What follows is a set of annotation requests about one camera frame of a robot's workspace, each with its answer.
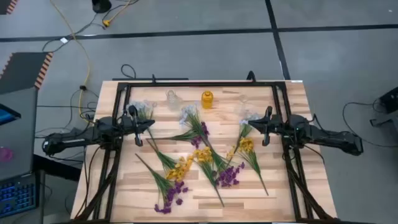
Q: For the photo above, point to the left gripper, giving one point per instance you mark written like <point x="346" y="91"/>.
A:
<point x="129" y="124"/>

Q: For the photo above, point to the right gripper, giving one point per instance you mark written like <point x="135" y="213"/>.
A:
<point x="276" y="124"/>

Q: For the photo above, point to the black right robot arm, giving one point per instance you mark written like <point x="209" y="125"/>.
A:
<point x="326" y="137"/>

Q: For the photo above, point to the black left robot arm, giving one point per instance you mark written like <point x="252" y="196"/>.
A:
<point x="71" y="140"/>

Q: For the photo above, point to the clear slim glass vase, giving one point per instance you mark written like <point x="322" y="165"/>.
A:
<point x="243" y="107"/>

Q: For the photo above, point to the clear ribbed glass vase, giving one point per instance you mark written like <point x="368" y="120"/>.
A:
<point x="173" y="101"/>

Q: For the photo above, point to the amber glass bottle vase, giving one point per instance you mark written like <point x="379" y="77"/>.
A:
<point x="207" y="100"/>

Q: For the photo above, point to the black table clamp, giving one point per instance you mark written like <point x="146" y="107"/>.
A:
<point x="154" y="78"/>
<point x="251" y="77"/>

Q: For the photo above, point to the small white tag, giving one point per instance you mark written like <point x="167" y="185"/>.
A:
<point x="63" y="40"/>

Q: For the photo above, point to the grey desk top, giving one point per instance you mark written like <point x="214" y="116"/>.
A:
<point x="21" y="140"/>

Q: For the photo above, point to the black stand base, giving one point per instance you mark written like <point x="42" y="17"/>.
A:
<point x="101" y="5"/>

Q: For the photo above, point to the black equipment box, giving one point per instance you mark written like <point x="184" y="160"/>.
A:
<point x="390" y="99"/>

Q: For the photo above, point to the black mat with orange stripes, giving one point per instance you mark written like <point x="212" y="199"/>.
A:
<point x="21" y="71"/>
<point x="4" y="4"/>

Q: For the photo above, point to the computer monitor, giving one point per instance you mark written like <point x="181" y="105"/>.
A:
<point x="7" y="115"/>

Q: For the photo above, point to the black aluminium table frame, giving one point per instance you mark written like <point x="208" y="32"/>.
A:
<point x="202" y="84"/>

